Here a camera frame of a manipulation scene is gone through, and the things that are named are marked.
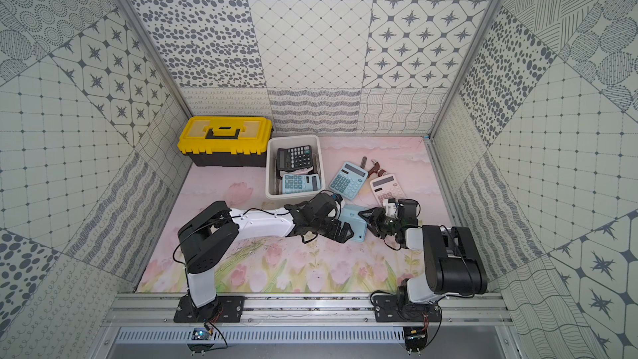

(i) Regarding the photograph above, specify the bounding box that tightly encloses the light blue calculator face down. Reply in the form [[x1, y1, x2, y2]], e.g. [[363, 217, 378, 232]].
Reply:
[[282, 174, 322, 194]]

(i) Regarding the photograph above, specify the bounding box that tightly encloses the teal calculator face up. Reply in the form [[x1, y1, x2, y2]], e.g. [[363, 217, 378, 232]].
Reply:
[[328, 161, 368, 200]]

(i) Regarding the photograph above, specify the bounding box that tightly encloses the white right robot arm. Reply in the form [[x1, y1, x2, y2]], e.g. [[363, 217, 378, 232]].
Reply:
[[358, 199, 488, 306]]

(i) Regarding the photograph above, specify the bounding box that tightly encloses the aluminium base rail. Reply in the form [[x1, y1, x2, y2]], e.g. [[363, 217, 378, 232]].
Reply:
[[103, 294, 513, 346]]

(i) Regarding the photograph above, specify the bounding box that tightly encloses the white plastic storage box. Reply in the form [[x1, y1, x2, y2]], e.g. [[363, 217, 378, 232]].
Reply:
[[265, 135, 327, 204]]

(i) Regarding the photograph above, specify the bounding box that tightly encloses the yellow and black toolbox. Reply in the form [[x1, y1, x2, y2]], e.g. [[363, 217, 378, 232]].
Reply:
[[178, 116, 273, 167]]

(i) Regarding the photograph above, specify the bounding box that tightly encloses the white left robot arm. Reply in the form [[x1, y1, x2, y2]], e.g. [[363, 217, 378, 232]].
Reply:
[[174, 191, 354, 309]]

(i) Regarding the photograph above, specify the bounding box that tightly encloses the light blue calculator back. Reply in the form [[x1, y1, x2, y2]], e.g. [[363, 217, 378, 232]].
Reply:
[[338, 204, 367, 243]]

